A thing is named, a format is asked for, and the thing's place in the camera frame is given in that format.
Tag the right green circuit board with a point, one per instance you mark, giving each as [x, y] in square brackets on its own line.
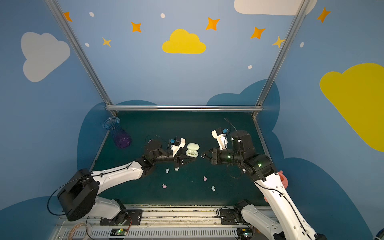
[244, 233]

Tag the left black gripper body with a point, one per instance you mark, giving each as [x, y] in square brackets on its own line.
[180, 160]

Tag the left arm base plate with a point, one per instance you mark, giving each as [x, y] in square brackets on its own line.
[124, 218]

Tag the left green circuit board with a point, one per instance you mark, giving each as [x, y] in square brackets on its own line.
[119, 232]

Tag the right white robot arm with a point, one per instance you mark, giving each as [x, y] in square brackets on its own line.
[237, 149]

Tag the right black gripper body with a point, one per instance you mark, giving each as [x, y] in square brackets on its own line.
[214, 156]

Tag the aluminium right frame post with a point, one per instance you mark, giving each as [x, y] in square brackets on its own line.
[283, 52]

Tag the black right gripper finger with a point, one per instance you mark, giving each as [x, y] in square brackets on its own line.
[207, 159]
[208, 152]

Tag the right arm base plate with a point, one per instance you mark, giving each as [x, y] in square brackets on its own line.
[230, 216]

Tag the front aluminium rail bed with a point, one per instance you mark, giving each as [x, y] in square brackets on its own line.
[157, 223]

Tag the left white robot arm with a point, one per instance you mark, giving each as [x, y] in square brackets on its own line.
[80, 198]

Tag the aluminium back frame rail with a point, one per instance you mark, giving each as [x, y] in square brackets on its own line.
[129, 108]

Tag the aluminium left frame post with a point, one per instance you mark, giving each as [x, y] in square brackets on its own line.
[76, 45]

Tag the purple ribbed glass vase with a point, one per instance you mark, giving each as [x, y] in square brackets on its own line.
[120, 137]

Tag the green circuit board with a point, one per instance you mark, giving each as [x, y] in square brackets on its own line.
[244, 233]
[119, 232]

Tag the aluminium frame post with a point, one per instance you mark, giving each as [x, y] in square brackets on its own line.
[76, 45]
[283, 52]

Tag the pink toy watering can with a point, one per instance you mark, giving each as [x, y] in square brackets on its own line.
[282, 180]

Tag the mint green earbud case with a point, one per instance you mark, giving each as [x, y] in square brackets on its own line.
[192, 150]

